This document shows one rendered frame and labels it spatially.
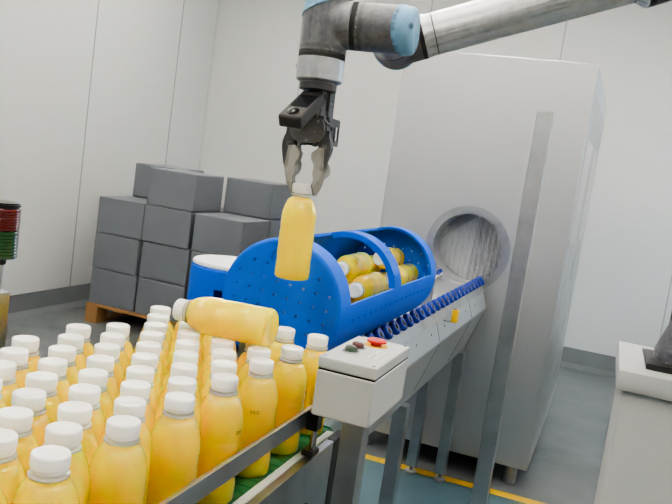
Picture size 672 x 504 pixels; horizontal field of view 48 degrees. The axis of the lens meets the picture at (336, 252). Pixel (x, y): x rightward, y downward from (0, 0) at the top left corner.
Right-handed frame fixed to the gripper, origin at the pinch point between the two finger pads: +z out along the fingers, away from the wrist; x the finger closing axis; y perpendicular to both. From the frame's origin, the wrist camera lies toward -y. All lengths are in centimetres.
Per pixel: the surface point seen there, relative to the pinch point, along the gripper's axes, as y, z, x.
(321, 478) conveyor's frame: -8, 52, -14
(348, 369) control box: -22.0, 27.4, -20.6
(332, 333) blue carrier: 14.2, 30.0, -4.7
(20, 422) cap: -70, 28, 1
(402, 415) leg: 112, 74, 1
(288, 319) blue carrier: 14.1, 28.8, 5.6
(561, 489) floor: 243, 134, -52
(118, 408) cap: -59, 28, -4
